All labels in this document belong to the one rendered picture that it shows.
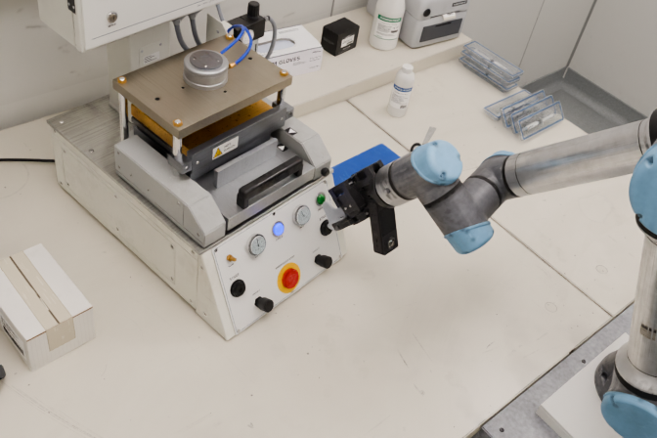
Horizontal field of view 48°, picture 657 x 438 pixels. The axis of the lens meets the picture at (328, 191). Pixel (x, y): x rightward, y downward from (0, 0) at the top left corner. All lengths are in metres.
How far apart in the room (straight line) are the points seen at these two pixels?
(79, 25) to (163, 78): 0.17
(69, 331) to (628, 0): 2.84
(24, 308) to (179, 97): 0.44
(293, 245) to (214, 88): 0.34
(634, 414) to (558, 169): 0.39
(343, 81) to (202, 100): 0.73
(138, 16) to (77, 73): 0.52
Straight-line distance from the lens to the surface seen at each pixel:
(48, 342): 1.34
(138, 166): 1.35
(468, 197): 1.24
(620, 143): 1.18
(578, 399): 1.47
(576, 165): 1.22
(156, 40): 1.48
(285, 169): 1.34
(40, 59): 1.81
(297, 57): 1.93
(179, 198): 1.28
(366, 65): 2.06
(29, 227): 1.61
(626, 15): 3.60
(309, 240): 1.47
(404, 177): 1.23
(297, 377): 1.37
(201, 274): 1.33
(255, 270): 1.39
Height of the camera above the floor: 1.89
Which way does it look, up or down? 42 degrees down
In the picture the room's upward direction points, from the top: 11 degrees clockwise
